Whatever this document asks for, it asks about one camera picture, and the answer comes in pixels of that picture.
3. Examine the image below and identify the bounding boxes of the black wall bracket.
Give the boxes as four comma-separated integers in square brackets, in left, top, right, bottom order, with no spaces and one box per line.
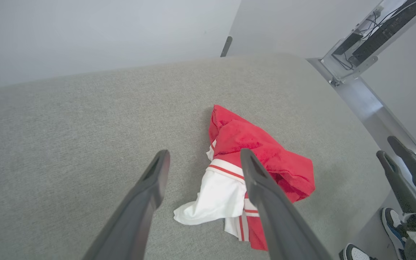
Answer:
[220,36,233,57]

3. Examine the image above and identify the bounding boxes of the black adapter box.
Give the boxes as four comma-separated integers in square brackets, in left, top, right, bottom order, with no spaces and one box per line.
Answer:
[333,32,363,55]

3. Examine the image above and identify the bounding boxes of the blue white sneaker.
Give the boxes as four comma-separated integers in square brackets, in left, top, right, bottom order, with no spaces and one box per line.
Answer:
[380,207,410,260]
[339,243,377,260]

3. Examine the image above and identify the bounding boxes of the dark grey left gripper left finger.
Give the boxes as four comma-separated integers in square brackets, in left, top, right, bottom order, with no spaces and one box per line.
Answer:
[82,149,171,260]

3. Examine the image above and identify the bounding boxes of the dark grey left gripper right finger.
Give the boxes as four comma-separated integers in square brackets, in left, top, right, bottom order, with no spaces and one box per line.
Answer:
[240,148,333,260]

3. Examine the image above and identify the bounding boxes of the red and white garment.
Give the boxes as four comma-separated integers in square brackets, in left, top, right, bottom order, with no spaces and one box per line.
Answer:
[174,105,316,251]

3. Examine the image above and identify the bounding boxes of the thin black desk cable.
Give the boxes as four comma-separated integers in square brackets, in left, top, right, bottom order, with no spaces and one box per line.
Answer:
[360,0,416,40]

